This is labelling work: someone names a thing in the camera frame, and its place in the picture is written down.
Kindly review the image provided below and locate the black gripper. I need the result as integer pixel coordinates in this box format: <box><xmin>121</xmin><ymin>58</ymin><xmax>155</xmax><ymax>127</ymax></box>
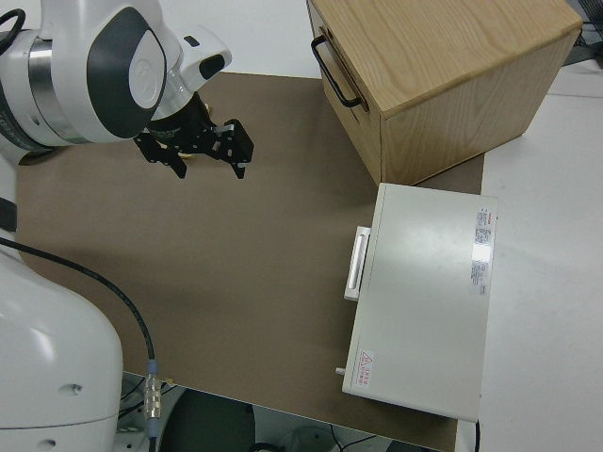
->
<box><xmin>133</xmin><ymin>92</ymin><xmax>256</xmax><ymax>181</ymax></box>

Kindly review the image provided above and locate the brown table mat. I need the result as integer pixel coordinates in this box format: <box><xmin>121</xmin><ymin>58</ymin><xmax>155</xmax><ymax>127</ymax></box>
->
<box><xmin>12</xmin><ymin>72</ymin><xmax>487</xmax><ymax>452</ymax></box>

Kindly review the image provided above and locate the wooden drawer cabinet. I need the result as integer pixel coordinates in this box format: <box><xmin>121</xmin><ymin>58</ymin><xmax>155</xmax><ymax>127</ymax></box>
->
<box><xmin>305</xmin><ymin>0</ymin><xmax>583</xmax><ymax>186</ymax></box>

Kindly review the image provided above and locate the white box appliance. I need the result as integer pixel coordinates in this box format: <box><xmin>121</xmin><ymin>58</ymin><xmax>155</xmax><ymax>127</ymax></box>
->
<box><xmin>334</xmin><ymin>182</ymin><xmax>499</xmax><ymax>422</ymax></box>

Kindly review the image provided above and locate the red warning sticker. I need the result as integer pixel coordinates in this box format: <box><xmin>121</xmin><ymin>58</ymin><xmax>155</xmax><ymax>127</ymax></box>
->
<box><xmin>355</xmin><ymin>349</ymin><xmax>377</xmax><ymax>386</ymax></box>

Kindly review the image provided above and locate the white printed label strip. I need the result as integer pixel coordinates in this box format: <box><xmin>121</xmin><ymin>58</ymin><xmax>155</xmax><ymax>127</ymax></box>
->
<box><xmin>467</xmin><ymin>206</ymin><xmax>496</xmax><ymax>298</ymax></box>

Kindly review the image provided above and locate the dark background equipment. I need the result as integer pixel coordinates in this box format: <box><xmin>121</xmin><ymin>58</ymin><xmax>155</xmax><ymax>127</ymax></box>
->
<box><xmin>561</xmin><ymin>0</ymin><xmax>603</xmax><ymax>73</ymax></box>

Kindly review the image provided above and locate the black metal drawer handle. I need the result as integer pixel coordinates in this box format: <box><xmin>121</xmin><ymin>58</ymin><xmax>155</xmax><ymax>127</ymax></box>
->
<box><xmin>310</xmin><ymin>36</ymin><xmax>365</xmax><ymax>109</ymax></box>

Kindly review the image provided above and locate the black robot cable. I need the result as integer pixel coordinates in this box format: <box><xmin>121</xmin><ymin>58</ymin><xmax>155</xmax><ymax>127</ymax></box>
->
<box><xmin>0</xmin><ymin>236</ymin><xmax>157</xmax><ymax>364</ymax></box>

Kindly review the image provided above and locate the white appliance door handle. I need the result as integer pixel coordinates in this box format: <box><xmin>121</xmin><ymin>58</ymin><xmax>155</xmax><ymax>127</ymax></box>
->
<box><xmin>343</xmin><ymin>226</ymin><xmax>372</xmax><ymax>302</ymax></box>

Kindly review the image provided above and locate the silver cable connector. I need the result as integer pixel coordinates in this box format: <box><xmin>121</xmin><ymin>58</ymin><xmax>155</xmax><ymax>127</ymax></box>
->
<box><xmin>145</xmin><ymin>360</ymin><xmax>164</xmax><ymax>442</ymax></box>

